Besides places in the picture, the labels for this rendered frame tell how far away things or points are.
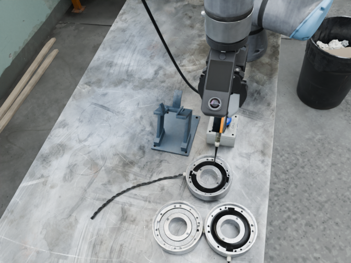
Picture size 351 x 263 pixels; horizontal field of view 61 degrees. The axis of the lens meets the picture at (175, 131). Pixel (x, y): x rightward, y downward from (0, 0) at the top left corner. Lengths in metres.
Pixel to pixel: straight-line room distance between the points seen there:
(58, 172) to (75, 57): 1.71
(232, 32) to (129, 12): 0.79
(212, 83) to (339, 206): 1.25
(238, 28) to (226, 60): 0.07
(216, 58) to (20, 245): 0.58
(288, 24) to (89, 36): 1.98
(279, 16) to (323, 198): 1.05
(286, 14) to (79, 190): 0.67
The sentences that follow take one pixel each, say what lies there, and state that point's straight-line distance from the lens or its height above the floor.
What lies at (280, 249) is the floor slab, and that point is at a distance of 1.53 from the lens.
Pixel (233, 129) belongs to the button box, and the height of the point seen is 0.85.
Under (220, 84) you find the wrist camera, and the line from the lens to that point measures 0.52.
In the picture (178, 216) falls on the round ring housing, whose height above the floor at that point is 0.83.
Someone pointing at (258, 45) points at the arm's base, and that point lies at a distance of 0.97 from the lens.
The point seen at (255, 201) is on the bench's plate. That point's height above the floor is 0.80.
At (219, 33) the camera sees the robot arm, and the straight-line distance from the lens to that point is 0.49.
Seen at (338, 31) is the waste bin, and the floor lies 0.34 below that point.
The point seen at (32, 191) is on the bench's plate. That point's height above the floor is 0.80.
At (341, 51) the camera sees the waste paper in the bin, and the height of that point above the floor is 0.35.
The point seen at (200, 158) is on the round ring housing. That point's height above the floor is 0.83.
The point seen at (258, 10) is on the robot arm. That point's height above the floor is 0.98.
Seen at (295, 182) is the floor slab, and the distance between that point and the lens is 1.66.
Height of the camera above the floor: 1.45
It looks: 55 degrees down
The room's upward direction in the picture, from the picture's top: 10 degrees counter-clockwise
